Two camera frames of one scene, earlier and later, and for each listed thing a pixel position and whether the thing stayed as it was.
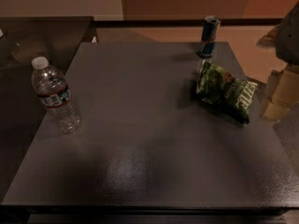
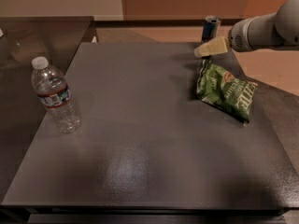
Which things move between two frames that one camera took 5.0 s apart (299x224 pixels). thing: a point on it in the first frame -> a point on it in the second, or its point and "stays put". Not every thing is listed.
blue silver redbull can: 209,35 stays put
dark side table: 22,38 stays put
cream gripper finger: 285,95 -> 217,46
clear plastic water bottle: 52,90 stays put
